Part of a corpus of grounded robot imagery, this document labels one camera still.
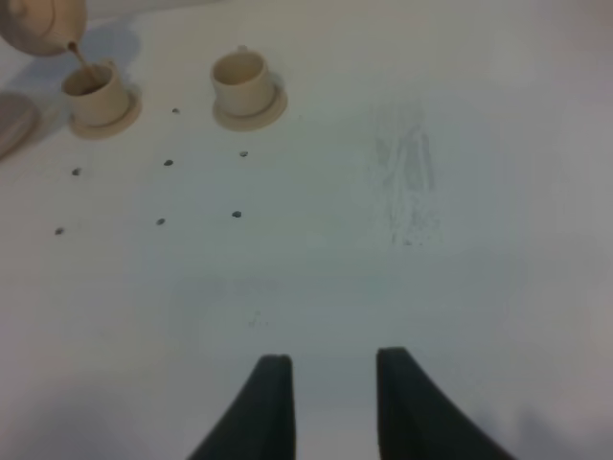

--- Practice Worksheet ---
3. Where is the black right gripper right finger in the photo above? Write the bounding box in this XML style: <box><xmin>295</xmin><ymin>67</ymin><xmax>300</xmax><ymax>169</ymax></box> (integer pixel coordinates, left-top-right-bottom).
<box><xmin>376</xmin><ymin>347</ymin><xmax>511</xmax><ymax>460</ymax></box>

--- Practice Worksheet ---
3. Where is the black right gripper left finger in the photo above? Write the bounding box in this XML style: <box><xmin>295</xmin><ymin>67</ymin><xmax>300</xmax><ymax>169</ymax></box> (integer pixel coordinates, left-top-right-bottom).
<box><xmin>190</xmin><ymin>355</ymin><xmax>295</xmax><ymax>460</ymax></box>

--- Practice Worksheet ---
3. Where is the beige teapot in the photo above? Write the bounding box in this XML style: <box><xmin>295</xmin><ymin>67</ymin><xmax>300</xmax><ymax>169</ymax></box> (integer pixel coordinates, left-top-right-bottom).
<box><xmin>1</xmin><ymin>0</ymin><xmax>87</xmax><ymax>57</ymax></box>

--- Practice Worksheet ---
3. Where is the beige saucer near teapot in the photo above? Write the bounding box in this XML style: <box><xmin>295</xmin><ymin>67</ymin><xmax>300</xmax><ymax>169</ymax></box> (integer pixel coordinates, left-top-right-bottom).
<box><xmin>68</xmin><ymin>88</ymin><xmax>142</xmax><ymax>140</ymax></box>

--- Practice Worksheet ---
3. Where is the beige teacup near teapot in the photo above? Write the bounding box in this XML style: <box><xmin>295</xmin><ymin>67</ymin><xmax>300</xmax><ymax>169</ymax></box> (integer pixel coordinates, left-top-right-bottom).
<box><xmin>61</xmin><ymin>59</ymin><xmax>130</xmax><ymax>127</ymax></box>

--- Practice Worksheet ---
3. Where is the beige saucer far right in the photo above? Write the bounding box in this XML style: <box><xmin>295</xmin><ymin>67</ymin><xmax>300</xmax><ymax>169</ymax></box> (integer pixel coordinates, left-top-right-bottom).
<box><xmin>212</xmin><ymin>80</ymin><xmax>287</xmax><ymax>131</ymax></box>

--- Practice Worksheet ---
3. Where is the beige teacup far right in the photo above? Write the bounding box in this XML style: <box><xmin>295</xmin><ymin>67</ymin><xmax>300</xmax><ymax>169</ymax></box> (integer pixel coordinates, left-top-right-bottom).
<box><xmin>210</xmin><ymin>46</ymin><xmax>276</xmax><ymax>118</ymax></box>

